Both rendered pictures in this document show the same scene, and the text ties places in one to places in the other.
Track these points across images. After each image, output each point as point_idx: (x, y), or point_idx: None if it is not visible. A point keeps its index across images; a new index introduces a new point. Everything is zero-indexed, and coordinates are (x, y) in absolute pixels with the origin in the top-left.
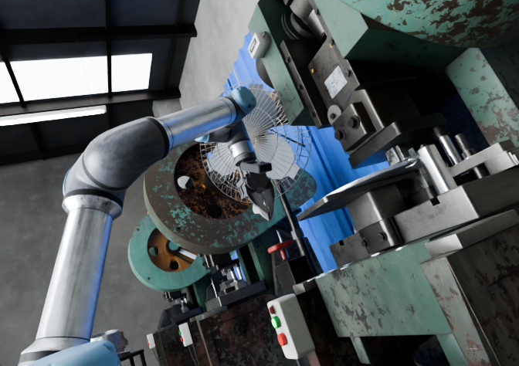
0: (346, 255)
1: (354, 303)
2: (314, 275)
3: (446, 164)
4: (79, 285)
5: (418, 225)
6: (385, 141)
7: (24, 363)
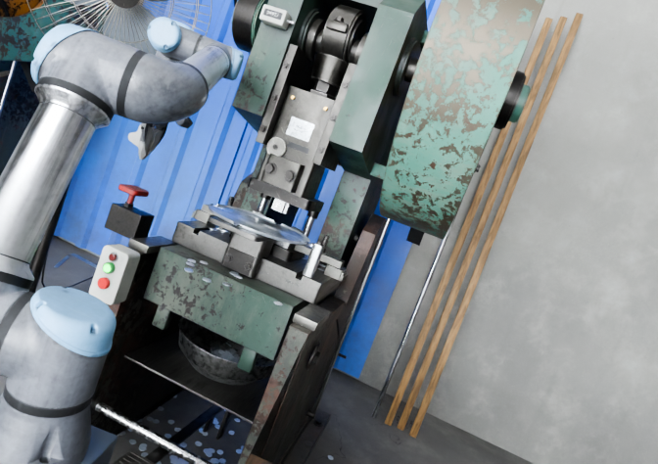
0: (191, 243)
1: (190, 292)
2: None
3: None
4: (52, 209)
5: (274, 278)
6: (292, 203)
7: None
